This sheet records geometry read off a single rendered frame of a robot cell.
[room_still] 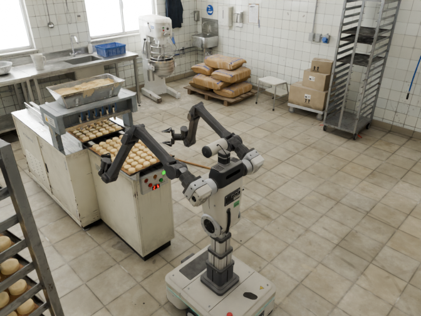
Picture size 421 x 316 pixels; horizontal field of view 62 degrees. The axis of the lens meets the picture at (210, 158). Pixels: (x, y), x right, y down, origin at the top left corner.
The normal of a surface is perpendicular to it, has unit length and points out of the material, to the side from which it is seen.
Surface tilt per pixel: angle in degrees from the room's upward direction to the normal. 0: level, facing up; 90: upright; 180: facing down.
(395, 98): 90
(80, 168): 90
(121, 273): 0
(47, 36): 90
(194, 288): 0
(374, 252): 0
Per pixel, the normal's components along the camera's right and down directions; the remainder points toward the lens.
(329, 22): -0.71, 0.35
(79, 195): 0.70, 0.35
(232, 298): 0.00, -0.87
